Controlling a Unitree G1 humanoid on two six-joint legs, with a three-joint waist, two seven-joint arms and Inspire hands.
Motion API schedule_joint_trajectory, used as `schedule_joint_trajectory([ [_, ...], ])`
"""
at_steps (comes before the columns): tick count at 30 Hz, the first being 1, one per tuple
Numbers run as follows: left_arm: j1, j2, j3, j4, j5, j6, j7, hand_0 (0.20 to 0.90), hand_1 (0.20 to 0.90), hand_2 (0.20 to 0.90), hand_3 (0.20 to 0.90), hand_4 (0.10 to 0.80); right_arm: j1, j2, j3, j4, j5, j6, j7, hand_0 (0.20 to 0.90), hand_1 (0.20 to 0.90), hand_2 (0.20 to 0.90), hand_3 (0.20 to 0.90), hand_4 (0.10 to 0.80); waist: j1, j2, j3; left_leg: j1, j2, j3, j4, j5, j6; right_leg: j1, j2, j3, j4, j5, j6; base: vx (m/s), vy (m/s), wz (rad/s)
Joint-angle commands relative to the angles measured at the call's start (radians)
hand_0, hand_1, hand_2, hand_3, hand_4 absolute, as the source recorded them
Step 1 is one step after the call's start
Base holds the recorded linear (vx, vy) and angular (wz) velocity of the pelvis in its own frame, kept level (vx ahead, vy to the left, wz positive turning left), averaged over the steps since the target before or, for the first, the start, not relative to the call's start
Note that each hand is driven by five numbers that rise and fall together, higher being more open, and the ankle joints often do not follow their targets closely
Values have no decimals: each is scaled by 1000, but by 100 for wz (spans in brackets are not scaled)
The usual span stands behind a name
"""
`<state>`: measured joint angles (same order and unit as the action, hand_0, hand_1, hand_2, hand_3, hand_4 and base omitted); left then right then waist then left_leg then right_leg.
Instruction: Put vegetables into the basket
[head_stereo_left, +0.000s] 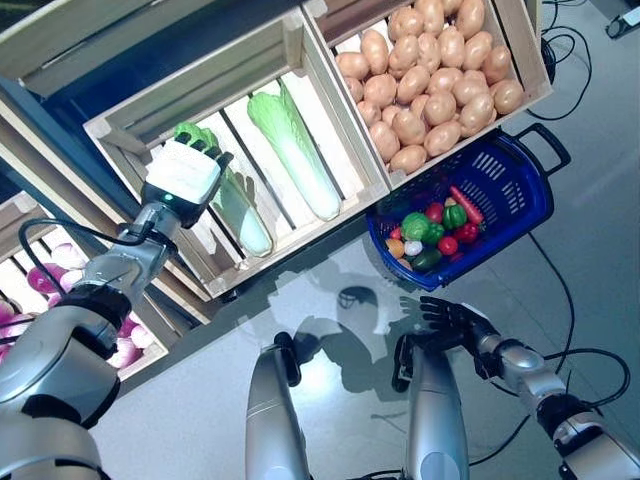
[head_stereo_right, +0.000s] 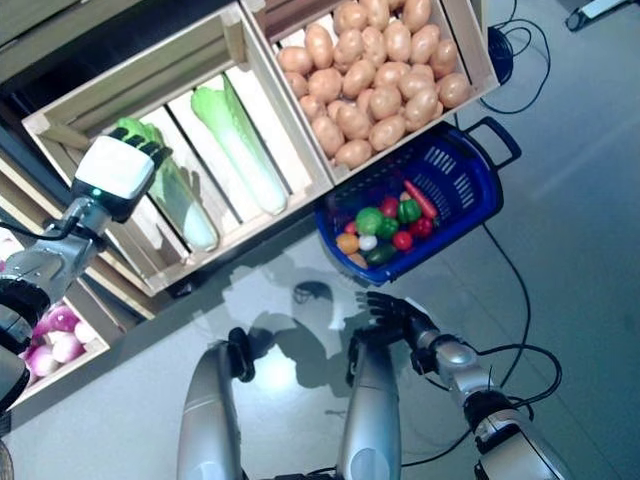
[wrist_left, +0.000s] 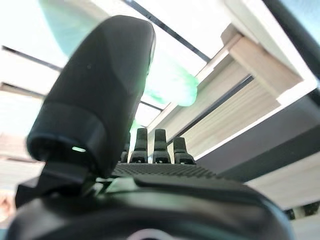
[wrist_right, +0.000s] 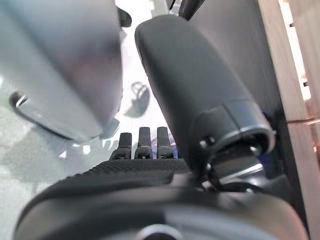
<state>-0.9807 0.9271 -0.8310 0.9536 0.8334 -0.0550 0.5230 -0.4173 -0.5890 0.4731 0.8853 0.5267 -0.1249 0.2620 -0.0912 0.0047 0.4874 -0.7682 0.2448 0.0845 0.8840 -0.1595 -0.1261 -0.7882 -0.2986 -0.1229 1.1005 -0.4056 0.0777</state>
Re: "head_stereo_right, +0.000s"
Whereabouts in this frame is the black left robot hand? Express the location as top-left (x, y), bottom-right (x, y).
top-left (73, 127), bottom-right (175, 224)

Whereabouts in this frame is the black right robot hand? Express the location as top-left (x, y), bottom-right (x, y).
top-left (354, 291), bottom-right (439, 352)

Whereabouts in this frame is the long green napa cabbage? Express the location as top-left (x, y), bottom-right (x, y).
top-left (190, 74), bottom-right (289, 217)
top-left (115, 117), bottom-right (221, 251)

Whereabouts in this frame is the blue plastic shopping basket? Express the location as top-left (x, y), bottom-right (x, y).
top-left (313, 117), bottom-right (522, 287)

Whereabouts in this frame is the dark green toy pepper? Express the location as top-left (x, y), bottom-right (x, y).
top-left (365, 243), bottom-right (398, 266)

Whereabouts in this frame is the wide slatted wooden crate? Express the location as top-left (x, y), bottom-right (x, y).
top-left (20, 9), bottom-right (335, 296)

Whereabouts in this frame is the silver right robot leg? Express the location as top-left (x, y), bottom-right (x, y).
top-left (339, 327), bottom-right (404, 480)

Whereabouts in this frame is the small round green cabbage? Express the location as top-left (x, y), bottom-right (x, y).
top-left (355, 207), bottom-right (386, 236)

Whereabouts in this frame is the orange toy carrot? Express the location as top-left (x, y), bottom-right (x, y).
top-left (403, 179), bottom-right (439, 219)

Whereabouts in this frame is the wooden pumpkin crate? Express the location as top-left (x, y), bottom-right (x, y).
top-left (0, 0), bottom-right (251, 99)

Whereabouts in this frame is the wooden potato crate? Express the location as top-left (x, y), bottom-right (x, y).
top-left (239, 0), bottom-right (501, 186)

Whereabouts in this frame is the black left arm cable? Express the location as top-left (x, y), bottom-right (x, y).
top-left (0, 214), bottom-right (76, 246)

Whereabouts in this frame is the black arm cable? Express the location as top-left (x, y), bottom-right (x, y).
top-left (0, 214), bottom-right (76, 246)
top-left (492, 343), bottom-right (565, 404)

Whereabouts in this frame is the thin black floor cable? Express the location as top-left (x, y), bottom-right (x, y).
top-left (479, 222), bottom-right (532, 386)

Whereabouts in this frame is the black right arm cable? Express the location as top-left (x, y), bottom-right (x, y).
top-left (492, 343), bottom-right (565, 404)

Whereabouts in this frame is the black coiled cable bundle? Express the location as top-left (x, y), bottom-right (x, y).
top-left (487, 24), bottom-right (516, 86)

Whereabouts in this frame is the black looped floor cable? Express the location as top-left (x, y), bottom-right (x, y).
top-left (479, 19), bottom-right (550, 114)

